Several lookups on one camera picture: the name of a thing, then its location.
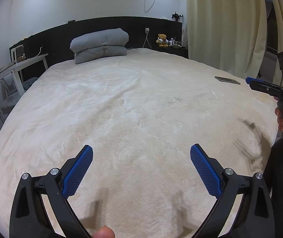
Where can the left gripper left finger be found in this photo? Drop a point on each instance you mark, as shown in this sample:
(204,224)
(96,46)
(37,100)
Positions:
(29,217)

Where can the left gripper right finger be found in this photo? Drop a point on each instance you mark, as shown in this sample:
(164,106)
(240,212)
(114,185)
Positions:
(255,216)

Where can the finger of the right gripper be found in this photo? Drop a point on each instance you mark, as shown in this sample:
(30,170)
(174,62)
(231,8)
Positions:
(250,79)
(270,89)

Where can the person's right hand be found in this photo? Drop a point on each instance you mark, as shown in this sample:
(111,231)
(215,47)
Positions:
(278,113)

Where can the dark smartphone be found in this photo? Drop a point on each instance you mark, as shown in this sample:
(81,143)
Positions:
(227,80)

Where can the cream curtain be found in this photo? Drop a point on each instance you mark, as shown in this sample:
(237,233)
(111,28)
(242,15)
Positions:
(229,35)

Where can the brown teddy bear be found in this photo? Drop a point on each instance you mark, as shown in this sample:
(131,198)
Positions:
(162,41)

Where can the black headboard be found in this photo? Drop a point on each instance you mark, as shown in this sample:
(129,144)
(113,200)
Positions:
(63,41)

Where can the small dark plant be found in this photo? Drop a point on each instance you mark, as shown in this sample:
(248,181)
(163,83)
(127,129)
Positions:
(177,17)

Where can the white bedside table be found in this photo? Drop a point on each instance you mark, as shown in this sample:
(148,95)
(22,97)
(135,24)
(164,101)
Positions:
(14,71)

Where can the beige plush bed blanket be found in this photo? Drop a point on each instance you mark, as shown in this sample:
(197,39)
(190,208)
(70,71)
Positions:
(141,113)

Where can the white metal chair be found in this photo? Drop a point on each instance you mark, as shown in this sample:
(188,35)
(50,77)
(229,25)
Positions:
(6,104)

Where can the upper grey pillow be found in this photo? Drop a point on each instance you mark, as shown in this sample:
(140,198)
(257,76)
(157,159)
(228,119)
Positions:
(110,37)

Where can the grey pillow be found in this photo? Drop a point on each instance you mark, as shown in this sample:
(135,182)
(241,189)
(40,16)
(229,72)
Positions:
(110,37)
(99,52)

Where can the lower grey pillow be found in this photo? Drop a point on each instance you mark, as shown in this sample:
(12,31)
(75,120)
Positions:
(99,52)

